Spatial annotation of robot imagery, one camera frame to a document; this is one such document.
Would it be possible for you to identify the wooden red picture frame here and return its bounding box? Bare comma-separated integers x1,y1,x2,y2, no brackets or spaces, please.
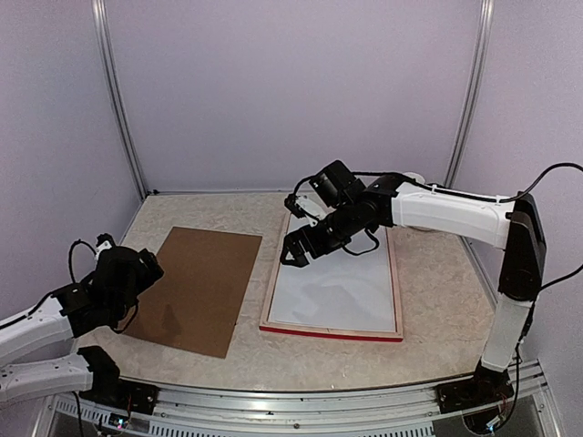
258,209,405,345

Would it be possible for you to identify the aluminium corner post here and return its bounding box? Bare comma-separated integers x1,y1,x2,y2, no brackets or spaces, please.
444,0,495,188
91,0,149,201

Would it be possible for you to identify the light blue mug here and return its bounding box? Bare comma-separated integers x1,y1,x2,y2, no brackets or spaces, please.
404,172,425,183

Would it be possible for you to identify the brown backing board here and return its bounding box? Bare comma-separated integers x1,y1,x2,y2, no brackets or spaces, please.
126,227,261,359

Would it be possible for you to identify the red black photo print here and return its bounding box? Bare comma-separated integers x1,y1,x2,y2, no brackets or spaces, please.
266,216,397,333

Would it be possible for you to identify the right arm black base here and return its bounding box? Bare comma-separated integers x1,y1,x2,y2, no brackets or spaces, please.
435,361,515,414

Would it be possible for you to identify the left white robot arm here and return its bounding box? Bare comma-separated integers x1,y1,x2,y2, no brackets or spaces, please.
1,246,164,405

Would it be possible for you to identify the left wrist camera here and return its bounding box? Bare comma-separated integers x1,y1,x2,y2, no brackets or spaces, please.
96,233,116,252

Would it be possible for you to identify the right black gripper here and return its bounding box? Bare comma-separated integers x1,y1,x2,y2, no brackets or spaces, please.
280,201,362,267

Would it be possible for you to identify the right aluminium corner post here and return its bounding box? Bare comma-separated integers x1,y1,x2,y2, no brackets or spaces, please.
444,0,495,188

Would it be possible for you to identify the left aluminium corner post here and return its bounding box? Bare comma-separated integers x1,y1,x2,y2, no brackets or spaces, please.
91,0,149,201

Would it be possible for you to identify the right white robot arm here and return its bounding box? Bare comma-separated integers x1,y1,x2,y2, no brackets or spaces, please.
280,161,547,404

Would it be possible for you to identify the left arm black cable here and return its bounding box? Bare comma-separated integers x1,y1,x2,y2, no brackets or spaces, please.
67,239,99,283

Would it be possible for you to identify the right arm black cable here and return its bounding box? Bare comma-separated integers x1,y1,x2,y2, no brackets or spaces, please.
500,163,583,292

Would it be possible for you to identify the aluminium front rail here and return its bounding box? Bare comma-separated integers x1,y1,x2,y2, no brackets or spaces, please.
31,359,561,437

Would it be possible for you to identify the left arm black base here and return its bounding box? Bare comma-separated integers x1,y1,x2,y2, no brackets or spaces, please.
77,346,159,415

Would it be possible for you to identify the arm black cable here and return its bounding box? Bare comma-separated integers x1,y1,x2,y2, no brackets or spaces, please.
500,163,583,292
67,239,99,283

